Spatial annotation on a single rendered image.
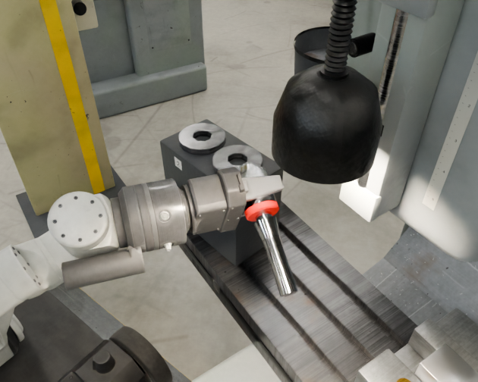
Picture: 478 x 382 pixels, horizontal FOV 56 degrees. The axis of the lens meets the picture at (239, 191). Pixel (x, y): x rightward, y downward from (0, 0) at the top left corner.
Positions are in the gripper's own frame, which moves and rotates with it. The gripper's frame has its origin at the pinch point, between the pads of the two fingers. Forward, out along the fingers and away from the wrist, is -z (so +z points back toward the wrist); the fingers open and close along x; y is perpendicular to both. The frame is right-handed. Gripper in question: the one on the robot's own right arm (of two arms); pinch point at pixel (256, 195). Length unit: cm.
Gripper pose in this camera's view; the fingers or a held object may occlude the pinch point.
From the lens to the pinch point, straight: 62.5
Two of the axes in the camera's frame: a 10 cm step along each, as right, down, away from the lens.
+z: -9.5, 1.8, -2.6
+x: -1.6, 4.4, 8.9
